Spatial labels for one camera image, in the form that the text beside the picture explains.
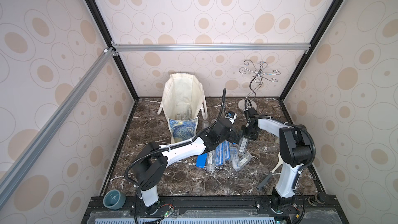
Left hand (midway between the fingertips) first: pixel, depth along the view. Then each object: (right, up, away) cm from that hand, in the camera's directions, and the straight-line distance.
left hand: (240, 129), depth 79 cm
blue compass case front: (-20, -19, +8) cm, 29 cm away
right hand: (+11, -7, +20) cm, 24 cm away
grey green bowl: (-62, -33, -5) cm, 71 cm away
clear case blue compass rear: (-7, -14, +9) cm, 18 cm away
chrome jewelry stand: (+8, +15, +12) cm, 21 cm away
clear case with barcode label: (+5, -11, +14) cm, 19 cm away
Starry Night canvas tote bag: (-33, +19, +30) cm, 49 cm away
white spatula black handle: (+11, -29, +1) cm, 32 cm away
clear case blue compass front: (-10, -15, +8) cm, 20 cm away
